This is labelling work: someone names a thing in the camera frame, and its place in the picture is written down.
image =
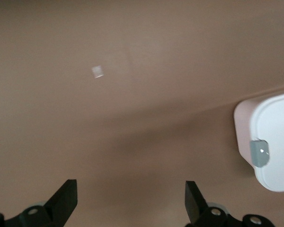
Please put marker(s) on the small tape patch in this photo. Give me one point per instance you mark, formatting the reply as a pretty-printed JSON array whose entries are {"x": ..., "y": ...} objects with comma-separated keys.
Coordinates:
[{"x": 97, "y": 72}]

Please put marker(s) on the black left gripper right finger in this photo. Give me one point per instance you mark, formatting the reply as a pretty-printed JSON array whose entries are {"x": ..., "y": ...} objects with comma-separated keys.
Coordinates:
[{"x": 196, "y": 205}]

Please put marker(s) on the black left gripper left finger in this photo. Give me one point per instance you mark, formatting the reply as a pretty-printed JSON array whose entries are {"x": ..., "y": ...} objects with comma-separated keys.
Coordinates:
[{"x": 61, "y": 203}]

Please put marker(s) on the pale pink box base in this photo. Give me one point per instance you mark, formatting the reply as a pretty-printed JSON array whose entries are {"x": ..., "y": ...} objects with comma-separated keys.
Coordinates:
[{"x": 242, "y": 127}]

